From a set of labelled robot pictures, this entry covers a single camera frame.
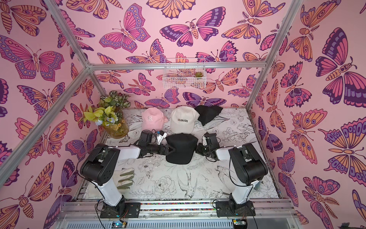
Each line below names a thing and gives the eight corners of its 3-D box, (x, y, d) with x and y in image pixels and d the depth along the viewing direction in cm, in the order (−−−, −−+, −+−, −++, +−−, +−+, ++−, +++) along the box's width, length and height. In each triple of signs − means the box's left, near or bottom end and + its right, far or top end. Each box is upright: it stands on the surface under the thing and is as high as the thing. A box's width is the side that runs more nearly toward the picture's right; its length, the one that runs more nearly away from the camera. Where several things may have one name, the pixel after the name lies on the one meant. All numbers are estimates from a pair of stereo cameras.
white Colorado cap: (171, 134, 107) (170, 125, 98) (173, 115, 119) (171, 106, 110) (198, 134, 107) (199, 125, 98) (197, 115, 119) (198, 106, 110)
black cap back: (202, 126, 110) (203, 120, 104) (194, 113, 118) (194, 107, 113) (223, 117, 115) (225, 111, 110) (214, 106, 123) (215, 100, 118)
